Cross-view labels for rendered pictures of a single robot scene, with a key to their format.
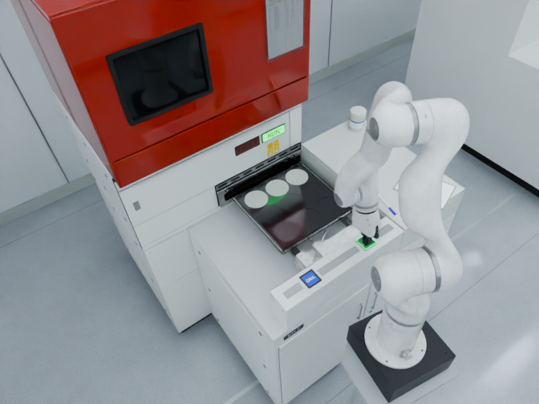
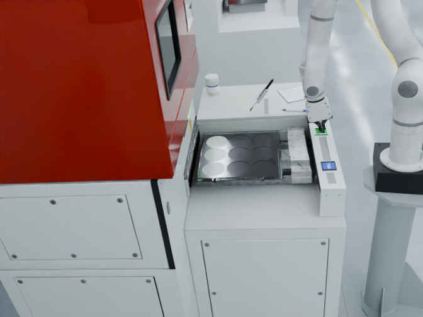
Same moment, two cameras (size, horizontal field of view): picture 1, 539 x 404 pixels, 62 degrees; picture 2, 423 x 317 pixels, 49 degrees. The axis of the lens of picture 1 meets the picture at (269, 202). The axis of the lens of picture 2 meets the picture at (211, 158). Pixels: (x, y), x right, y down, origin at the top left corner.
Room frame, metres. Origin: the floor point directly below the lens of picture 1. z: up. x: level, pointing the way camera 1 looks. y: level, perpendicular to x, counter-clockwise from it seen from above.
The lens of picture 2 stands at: (0.22, 1.27, 2.07)
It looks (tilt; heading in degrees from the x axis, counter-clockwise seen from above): 35 degrees down; 311
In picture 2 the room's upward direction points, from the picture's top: 7 degrees counter-clockwise
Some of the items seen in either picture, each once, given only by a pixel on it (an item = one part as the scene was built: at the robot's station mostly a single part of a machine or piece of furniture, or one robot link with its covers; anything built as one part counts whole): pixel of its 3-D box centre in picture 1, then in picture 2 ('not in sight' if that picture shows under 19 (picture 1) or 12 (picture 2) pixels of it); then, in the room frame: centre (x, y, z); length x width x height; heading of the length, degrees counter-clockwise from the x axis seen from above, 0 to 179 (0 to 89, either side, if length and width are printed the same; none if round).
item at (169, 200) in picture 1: (221, 171); (181, 158); (1.33, 0.19, 1.02); 0.82 x 0.03 x 0.40; 123
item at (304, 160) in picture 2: (322, 251); (299, 160); (0.99, -0.19, 0.89); 0.08 x 0.03 x 0.03; 33
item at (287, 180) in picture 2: not in sight; (253, 181); (1.13, -0.03, 0.84); 0.50 x 0.02 x 0.03; 33
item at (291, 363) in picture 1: (318, 275); (265, 222); (1.20, -0.22, 0.41); 0.97 x 0.64 x 0.82; 123
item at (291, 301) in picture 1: (338, 270); (323, 161); (0.90, -0.24, 0.89); 0.55 x 0.09 x 0.14; 123
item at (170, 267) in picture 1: (203, 218); (129, 262); (1.61, 0.37, 0.41); 0.82 x 0.71 x 0.82; 123
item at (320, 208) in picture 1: (292, 203); (238, 154); (1.24, -0.09, 0.90); 0.34 x 0.34 x 0.01; 33
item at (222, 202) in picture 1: (261, 177); (193, 158); (1.41, 0.03, 0.89); 0.44 x 0.02 x 0.10; 123
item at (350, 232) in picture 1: (337, 246); (298, 155); (1.03, -0.25, 0.87); 0.36 x 0.08 x 0.03; 123
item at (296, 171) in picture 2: (305, 261); (301, 171); (0.94, -0.12, 0.89); 0.08 x 0.03 x 0.03; 33
